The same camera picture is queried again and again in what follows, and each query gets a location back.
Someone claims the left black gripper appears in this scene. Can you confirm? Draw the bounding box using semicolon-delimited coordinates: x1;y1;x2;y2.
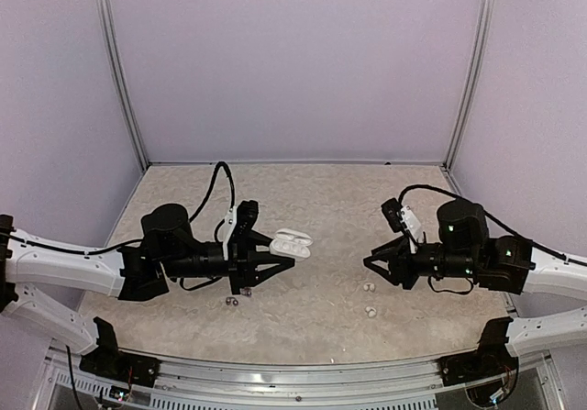
162;230;294;294

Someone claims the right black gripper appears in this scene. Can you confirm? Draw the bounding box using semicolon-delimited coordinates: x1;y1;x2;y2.
364;233;480;289

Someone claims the white earbud charging case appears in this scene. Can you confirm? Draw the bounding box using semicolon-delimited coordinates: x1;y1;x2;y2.
269;228;314;260

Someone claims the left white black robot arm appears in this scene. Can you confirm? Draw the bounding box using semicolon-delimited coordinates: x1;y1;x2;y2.
1;200;309;378

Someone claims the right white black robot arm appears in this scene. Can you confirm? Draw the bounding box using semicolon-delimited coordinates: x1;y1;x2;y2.
363;198;586;377

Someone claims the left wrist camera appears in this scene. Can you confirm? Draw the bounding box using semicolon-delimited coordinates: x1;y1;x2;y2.
221;206;238;260

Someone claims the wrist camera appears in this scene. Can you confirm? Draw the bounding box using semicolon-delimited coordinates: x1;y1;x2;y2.
221;206;238;260
382;198;426;253

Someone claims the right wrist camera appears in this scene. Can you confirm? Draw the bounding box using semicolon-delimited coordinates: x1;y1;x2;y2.
382;198;426;253

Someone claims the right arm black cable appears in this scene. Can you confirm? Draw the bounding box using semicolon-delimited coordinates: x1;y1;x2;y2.
397;183;587;264

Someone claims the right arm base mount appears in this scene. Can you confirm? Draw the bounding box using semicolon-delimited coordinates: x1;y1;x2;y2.
437;317;519;386

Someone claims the front aluminium rail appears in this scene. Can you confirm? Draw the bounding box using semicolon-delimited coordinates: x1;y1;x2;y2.
43;340;559;410

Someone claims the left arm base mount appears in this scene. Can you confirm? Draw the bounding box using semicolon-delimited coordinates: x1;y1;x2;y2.
79;317;161;388

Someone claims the right aluminium frame post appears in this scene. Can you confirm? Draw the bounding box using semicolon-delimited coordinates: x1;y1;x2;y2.
444;0;495;172

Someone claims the aluminium frame post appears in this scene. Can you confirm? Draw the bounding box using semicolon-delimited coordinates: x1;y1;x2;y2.
444;0;495;172
96;0;150;173

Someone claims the left aluminium frame post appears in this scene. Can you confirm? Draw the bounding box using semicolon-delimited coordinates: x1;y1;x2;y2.
96;0;150;173

